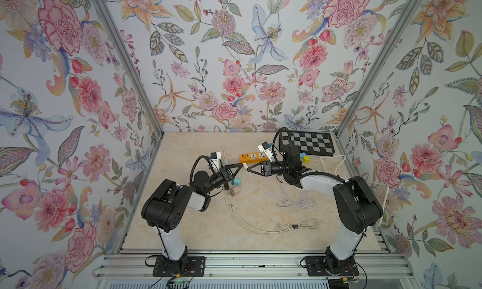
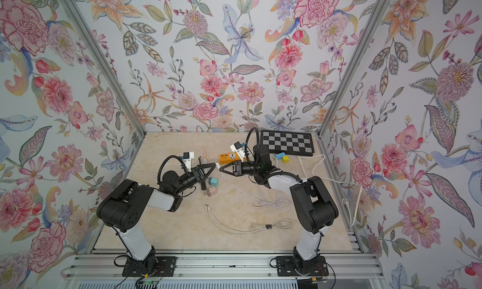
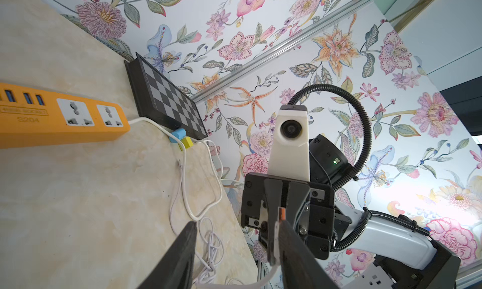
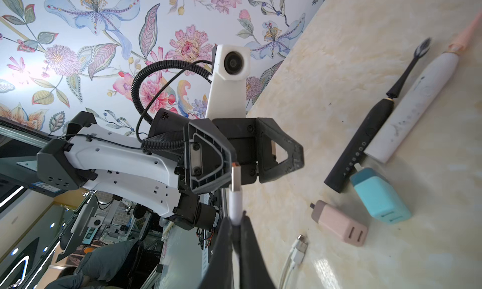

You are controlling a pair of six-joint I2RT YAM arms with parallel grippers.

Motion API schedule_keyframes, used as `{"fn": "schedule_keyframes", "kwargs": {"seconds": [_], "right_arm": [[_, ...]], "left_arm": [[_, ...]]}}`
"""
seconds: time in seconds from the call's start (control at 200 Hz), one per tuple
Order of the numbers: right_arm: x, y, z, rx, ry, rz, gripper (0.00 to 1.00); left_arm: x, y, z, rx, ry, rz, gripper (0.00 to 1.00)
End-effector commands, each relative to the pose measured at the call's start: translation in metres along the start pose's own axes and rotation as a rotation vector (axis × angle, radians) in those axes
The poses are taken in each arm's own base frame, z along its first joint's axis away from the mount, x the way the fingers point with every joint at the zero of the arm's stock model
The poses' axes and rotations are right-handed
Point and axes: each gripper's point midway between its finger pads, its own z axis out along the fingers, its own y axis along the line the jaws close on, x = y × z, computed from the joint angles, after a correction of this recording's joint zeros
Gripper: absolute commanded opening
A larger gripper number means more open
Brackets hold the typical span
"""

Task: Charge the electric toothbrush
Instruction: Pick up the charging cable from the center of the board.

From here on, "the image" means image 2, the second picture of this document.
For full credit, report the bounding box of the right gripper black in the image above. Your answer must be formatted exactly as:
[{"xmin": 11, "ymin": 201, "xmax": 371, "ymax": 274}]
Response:
[{"xmin": 222, "ymin": 161, "xmax": 263, "ymax": 179}]

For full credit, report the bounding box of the black white checkerboard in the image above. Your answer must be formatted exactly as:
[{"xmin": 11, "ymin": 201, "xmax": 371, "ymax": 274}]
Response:
[{"xmin": 261, "ymin": 130, "xmax": 315, "ymax": 157}]

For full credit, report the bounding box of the pink charger adapter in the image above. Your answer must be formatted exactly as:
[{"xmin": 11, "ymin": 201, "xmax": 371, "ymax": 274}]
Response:
[{"xmin": 205, "ymin": 187, "xmax": 217, "ymax": 197}]

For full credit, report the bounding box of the beige bundled cable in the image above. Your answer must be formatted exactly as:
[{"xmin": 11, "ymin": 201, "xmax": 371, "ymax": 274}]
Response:
[{"xmin": 205, "ymin": 204, "xmax": 294, "ymax": 235}]

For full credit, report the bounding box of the orange power strip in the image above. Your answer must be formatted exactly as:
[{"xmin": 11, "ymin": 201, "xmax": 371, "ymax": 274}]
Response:
[{"xmin": 218, "ymin": 152, "xmax": 246, "ymax": 165}]

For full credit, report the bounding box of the white usb charging cable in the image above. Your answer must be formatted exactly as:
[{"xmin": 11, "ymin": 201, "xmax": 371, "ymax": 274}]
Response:
[{"xmin": 215, "ymin": 162, "xmax": 292, "ymax": 209}]

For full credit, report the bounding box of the teal usb charger adapter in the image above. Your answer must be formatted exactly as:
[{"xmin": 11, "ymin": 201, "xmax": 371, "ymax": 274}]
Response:
[{"xmin": 208, "ymin": 177, "xmax": 218, "ymax": 187}]

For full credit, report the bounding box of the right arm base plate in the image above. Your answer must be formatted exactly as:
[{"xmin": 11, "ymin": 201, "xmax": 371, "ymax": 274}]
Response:
[{"xmin": 275, "ymin": 255, "xmax": 330, "ymax": 277}]

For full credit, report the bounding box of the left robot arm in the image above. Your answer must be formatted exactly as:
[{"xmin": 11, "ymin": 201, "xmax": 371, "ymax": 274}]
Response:
[{"xmin": 96, "ymin": 155, "xmax": 217, "ymax": 276}]

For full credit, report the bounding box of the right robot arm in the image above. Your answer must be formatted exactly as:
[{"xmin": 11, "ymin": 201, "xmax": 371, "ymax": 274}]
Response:
[{"xmin": 219, "ymin": 127, "xmax": 339, "ymax": 277}]

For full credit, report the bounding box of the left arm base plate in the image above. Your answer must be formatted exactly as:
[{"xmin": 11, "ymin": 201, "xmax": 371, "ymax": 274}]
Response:
[{"xmin": 122, "ymin": 256, "xmax": 177, "ymax": 277}]

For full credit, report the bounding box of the aluminium front rail frame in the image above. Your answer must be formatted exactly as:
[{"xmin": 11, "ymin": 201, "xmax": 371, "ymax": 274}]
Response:
[{"xmin": 60, "ymin": 233, "xmax": 388, "ymax": 288}]

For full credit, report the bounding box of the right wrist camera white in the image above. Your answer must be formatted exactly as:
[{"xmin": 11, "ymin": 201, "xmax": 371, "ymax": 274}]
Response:
[{"xmin": 230, "ymin": 142, "xmax": 246, "ymax": 162}]

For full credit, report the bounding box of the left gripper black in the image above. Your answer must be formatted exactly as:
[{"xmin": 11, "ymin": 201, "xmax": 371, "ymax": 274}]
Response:
[{"xmin": 174, "ymin": 165, "xmax": 215, "ymax": 196}]

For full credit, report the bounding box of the blue cylinder block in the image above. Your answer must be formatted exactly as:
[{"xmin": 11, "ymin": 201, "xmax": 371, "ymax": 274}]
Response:
[{"xmin": 275, "ymin": 152, "xmax": 286, "ymax": 159}]

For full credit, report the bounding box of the white pink electric toothbrush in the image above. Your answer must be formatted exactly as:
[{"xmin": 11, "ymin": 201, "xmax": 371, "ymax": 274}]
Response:
[{"xmin": 202, "ymin": 147, "xmax": 208, "ymax": 164}]

